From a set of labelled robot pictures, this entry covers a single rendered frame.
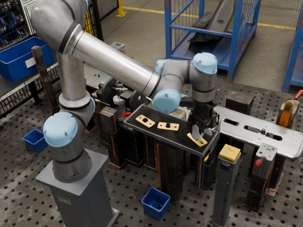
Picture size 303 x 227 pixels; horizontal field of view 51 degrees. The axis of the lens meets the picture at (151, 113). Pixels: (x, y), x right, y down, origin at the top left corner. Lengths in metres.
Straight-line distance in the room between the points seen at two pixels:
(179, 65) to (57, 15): 0.39
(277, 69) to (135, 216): 2.85
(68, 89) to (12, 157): 0.96
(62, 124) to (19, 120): 1.17
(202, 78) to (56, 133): 0.51
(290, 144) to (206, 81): 0.64
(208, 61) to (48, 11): 0.47
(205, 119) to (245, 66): 2.89
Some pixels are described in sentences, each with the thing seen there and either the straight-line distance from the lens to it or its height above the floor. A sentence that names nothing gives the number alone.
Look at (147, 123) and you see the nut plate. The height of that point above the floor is 1.16.
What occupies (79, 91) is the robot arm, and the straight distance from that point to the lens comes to 1.16.
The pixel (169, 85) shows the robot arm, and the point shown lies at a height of 1.51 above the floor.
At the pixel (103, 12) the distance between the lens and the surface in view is 5.01.
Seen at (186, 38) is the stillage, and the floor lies 0.16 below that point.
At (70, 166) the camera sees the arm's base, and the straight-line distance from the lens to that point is 1.20.
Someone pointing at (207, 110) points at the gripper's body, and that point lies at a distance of 1.08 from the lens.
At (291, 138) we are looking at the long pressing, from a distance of 1.57.
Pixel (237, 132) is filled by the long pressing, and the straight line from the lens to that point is 1.53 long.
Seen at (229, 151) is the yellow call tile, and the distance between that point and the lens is 1.22.
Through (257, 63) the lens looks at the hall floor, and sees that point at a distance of 4.06.
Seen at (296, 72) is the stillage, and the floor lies 0.16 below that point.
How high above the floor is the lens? 2.03
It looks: 40 degrees down
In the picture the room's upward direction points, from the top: 4 degrees counter-clockwise
